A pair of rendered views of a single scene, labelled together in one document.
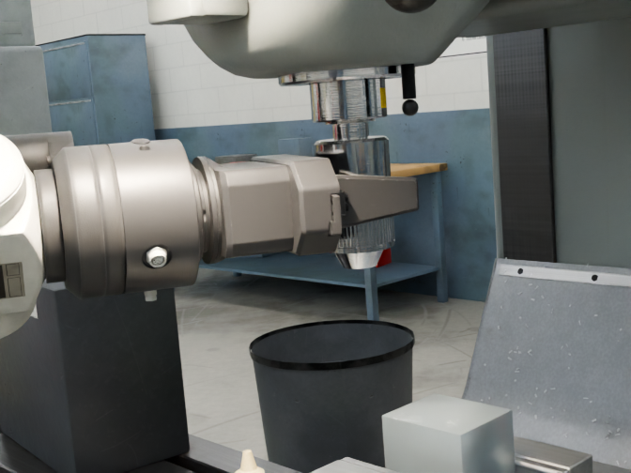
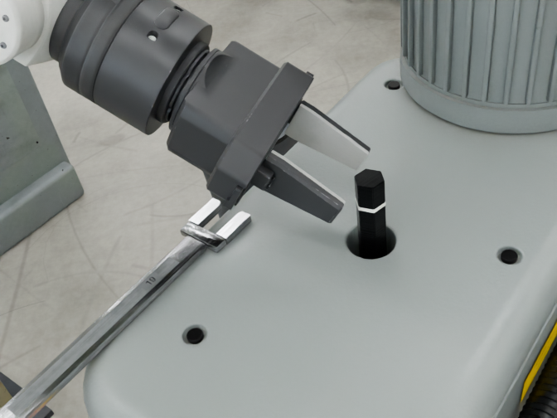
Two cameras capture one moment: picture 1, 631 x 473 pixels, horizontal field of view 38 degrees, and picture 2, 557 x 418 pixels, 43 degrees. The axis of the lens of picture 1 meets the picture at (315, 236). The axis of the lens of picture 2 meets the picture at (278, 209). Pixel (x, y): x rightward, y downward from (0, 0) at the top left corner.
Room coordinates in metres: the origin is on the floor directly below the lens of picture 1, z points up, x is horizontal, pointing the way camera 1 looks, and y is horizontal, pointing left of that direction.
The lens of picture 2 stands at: (0.23, 0.06, 2.27)
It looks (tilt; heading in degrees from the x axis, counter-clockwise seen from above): 43 degrees down; 356
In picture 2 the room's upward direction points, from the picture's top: 10 degrees counter-clockwise
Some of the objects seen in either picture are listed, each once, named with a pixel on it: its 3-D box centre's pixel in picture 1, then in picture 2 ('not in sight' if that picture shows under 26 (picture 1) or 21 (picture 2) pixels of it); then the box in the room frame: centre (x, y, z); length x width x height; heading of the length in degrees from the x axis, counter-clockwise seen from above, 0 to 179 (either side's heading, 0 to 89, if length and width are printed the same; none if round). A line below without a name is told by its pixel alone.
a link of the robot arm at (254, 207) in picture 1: (214, 213); not in sight; (0.56, 0.06, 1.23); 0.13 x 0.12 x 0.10; 18
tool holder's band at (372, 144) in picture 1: (351, 146); not in sight; (0.58, -0.03, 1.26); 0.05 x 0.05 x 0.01
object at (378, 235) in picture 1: (355, 201); not in sight; (0.58, -0.03, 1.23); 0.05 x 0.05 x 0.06
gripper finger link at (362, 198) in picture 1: (372, 198); not in sight; (0.55, -0.04, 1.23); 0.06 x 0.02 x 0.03; 108
